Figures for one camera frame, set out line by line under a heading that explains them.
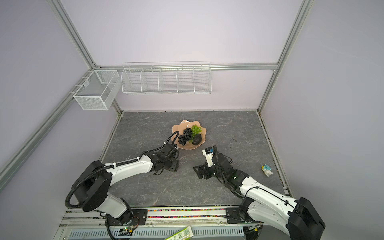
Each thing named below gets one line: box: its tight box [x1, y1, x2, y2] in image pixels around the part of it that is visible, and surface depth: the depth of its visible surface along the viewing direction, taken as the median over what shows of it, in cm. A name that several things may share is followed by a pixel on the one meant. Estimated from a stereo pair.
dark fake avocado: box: [192, 134, 202, 146], surface depth 98 cm
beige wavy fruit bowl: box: [171, 119, 207, 150], surface depth 103 cm
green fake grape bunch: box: [188, 124, 202, 143], surface depth 104 cm
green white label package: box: [164, 225, 194, 240], surface depth 67 cm
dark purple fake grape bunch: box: [178, 127, 193, 146], surface depth 100 cm
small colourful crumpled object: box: [261, 164, 274, 177], surface depth 88 cm
